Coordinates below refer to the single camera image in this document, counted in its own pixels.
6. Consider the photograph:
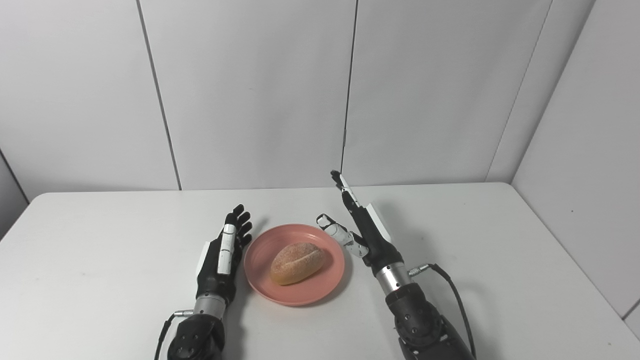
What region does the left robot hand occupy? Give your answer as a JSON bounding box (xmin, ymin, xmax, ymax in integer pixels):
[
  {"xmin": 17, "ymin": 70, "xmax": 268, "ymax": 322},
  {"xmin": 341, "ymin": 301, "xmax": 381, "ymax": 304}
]
[{"xmin": 195, "ymin": 204, "xmax": 254, "ymax": 306}]

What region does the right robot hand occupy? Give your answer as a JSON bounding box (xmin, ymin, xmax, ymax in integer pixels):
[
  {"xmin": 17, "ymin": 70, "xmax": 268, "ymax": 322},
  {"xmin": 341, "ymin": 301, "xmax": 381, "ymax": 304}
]
[{"xmin": 316, "ymin": 170, "xmax": 405, "ymax": 276}]

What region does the brown bread roll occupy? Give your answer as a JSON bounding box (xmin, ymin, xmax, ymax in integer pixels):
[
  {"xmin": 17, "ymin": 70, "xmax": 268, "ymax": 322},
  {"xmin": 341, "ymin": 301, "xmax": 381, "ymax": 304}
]
[{"xmin": 270, "ymin": 242, "xmax": 327, "ymax": 286}]

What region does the pink round plate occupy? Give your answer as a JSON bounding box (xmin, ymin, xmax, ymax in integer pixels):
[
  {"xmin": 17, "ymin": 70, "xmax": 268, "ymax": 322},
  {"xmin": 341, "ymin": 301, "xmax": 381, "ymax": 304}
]
[{"xmin": 243, "ymin": 223, "xmax": 346, "ymax": 307}]

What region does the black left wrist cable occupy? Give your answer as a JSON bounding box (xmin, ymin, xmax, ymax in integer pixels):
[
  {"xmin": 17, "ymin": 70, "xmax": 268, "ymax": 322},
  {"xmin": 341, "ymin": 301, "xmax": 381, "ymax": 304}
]
[{"xmin": 153, "ymin": 310, "xmax": 194, "ymax": 360}]

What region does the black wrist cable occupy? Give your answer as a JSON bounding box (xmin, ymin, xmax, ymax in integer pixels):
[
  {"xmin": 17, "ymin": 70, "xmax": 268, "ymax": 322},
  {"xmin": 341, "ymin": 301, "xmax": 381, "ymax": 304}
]
[
  {"xmin": 153, "ymin": 310, "xmax": 194, "ymax": 360},
  {"xmin": 408, "ymin": 263, "xmax": 477, "ymax": 360}
]

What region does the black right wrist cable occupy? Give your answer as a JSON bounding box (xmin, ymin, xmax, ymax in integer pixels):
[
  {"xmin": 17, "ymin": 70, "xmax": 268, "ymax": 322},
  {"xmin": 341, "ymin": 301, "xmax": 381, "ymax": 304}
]
[{"xmin": 408, "ymin": 263, "xmax": 477, "ymax": 360}]

